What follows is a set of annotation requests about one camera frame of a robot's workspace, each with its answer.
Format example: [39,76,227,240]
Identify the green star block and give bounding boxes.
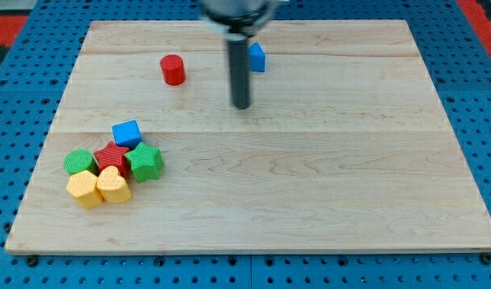
[124,142,164,183]

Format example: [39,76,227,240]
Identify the red star block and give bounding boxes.
[94,141,130,179]

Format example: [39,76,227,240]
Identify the green cylinder block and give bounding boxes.
[64,149,99,175]

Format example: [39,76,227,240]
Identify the yellow heart block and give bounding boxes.
[96,166,132,203]

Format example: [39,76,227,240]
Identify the blue pentagon block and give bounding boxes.
[249,43,266,72]

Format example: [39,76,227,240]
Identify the blue cube block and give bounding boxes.
[112,120,143,149]

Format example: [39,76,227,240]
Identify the yellow hexagon block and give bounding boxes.
[66,170,103,210]

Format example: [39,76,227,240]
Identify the red cylinder block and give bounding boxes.
[160,54,186,86]

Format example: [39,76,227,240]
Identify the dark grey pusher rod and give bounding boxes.
[226,39,251,110]

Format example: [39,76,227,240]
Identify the light wooden board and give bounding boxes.
[6,20,491,255]

